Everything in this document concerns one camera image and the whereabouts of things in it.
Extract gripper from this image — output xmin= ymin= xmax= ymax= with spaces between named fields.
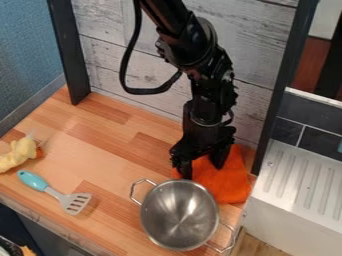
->
xmin=168 ymin=101 xmax=237 ymax=181

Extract orange cloth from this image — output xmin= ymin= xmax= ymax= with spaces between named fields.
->
xmin=172 ymin=143 xmax=253 ymax=205

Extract silver pot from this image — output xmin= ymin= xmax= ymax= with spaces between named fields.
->
xmin=128 ymin=178 xmax=238 ymax=255

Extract toy sink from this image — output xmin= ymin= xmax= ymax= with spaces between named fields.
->
xmin=241 ymin=87 xmax=342 ymax=256

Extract yellow plush toy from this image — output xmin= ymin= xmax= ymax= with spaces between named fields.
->
xmin=0 ymin=137 xmax=45 ymax=174

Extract blue handled silver spatula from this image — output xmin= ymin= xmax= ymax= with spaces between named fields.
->
xmin=16 ymin=169 xmax=94 ymax=216

